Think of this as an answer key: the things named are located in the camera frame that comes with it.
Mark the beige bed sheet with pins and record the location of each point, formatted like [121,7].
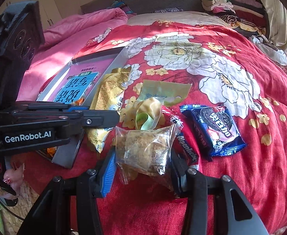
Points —
[186,17]

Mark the left hand painted nails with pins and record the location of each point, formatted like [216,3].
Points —
[13,177]

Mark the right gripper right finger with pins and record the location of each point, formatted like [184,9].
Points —
[190,184]

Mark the pink quilt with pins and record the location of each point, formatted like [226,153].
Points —
[62,42]

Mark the green milk snack bag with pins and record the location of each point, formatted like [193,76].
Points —
[155,95]

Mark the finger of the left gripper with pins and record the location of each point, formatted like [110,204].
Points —
[87,118]

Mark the pink blue book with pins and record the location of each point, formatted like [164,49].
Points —
[75,81]

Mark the blue Oreo cookie packet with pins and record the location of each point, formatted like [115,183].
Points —
[215,130]

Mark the beige curtain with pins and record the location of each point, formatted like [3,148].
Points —
[277,18]

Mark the red floral bedspread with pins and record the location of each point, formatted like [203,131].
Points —
[224,68]

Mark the red Alpenliebe candy packet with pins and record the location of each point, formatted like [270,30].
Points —
[185,143]

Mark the grey tray box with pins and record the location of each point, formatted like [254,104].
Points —
[65,155]

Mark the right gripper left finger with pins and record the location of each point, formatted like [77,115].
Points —
[94,184]

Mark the pile of folded clothes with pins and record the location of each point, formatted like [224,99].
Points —
[247,17]

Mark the clear bag meat floss cake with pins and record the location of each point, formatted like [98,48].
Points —
[145,152]

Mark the gold foil snack bag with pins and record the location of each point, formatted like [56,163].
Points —
[108,96]

